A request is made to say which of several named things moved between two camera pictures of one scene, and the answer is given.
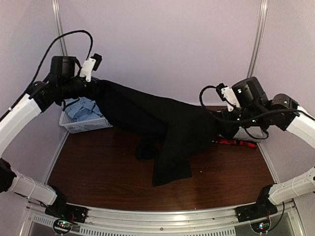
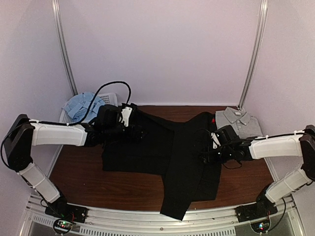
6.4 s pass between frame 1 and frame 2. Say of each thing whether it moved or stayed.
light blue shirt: stayed
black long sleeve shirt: moved
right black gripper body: moved
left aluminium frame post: stayed
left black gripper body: moved
